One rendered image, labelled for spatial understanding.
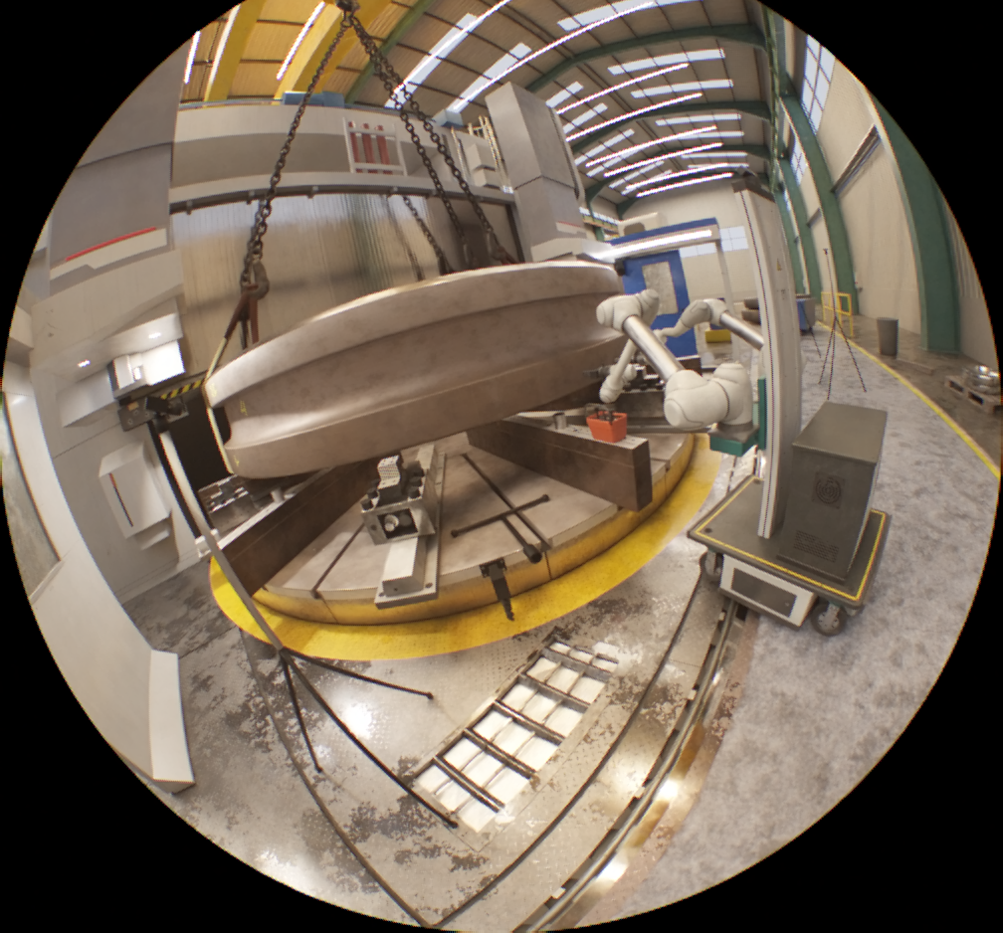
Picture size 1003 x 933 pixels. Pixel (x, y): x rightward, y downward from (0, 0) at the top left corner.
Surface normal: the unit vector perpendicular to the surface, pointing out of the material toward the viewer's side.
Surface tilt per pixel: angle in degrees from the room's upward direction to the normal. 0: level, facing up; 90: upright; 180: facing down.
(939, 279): 90
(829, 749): 0
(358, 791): 0
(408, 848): 0
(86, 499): 90
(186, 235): 90
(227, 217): 90
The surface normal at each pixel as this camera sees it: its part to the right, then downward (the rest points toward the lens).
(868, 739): -0.23, -0.93
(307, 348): 0.00, 0.29
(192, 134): 0.73, 0.02
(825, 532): -0.87, 0.33
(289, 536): 0.94, -0.14
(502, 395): 0.39, 0.18
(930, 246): -0.64, 0.36
